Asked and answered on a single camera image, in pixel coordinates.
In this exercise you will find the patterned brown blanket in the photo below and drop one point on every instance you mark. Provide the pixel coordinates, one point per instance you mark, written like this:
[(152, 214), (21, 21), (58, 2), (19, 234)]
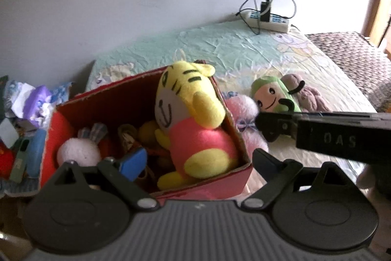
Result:
[(364, 64)]

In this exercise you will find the red cardboard box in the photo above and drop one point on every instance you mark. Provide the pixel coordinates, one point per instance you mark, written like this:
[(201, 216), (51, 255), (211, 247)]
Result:
[(126, 108)]

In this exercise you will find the pink plush bunny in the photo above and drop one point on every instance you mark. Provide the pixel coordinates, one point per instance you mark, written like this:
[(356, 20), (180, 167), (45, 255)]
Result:
[(244, 112)]

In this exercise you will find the mauve plush bear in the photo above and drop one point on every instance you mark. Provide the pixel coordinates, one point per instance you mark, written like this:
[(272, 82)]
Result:
[(307, 97)]

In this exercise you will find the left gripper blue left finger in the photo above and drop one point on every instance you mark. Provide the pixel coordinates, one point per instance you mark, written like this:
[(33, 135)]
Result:
[(133, 164)]

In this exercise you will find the green cartoon bed sheet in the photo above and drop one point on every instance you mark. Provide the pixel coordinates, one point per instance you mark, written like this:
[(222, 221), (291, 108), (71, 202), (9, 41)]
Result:
[(239, 57)]

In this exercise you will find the yellow tiger plush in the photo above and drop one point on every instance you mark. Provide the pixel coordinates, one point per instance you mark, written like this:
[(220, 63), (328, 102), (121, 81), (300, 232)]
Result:
[(189, 116)]

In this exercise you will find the black charger plug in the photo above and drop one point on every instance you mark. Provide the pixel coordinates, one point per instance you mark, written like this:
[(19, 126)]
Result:
[(265, 11)]

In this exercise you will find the white power strip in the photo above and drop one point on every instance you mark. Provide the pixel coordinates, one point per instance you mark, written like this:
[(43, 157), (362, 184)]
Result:
[(275, 22)]

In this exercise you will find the white plush bunny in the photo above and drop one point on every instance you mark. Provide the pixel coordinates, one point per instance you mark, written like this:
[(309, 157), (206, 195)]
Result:
[(83, 149)]

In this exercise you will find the red plush toy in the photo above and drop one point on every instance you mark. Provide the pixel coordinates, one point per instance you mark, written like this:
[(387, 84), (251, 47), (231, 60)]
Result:
[(7, 158)]

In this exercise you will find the green avocado plush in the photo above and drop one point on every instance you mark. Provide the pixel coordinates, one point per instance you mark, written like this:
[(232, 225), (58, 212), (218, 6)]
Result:
[(271, 95)]

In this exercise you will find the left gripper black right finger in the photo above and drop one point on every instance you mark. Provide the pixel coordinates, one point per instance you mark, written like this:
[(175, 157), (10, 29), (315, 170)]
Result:
[(270, 168)]

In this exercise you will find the purple tissue pack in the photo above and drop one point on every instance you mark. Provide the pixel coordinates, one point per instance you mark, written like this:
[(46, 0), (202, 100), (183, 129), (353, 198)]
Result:
[(38, 106)]

